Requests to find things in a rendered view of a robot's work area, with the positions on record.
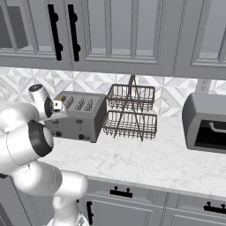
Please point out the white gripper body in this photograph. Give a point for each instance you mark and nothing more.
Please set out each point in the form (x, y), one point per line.
(60, 113)

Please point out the grey drawer front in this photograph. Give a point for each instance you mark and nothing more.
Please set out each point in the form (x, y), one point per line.
(141, 191)
(191, 203)

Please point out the grey four-slot toaster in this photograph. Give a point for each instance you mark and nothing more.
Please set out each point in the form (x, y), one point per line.
(85, 123)

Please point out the dark toaster lever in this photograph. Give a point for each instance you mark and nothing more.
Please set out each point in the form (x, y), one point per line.
(55, 121)
(79, 121)

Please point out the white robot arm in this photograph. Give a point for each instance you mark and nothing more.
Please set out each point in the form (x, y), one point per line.
(26, 147)

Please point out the grey base cupboard door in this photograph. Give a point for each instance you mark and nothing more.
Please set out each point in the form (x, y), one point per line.
(20, 206)
(194, 220)
(123, 213)

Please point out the grey toaster oven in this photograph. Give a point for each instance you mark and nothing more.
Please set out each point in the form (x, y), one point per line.
(192, 123)

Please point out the grey wall cupboard door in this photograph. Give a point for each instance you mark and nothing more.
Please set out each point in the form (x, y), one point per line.
(203, 38)
(123, 32)
(32, 29)

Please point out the brown bread slice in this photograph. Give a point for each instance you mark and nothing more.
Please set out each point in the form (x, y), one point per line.
(61, 97)

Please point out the white wall outlet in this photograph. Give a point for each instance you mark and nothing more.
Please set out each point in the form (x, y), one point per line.
(207, 85)

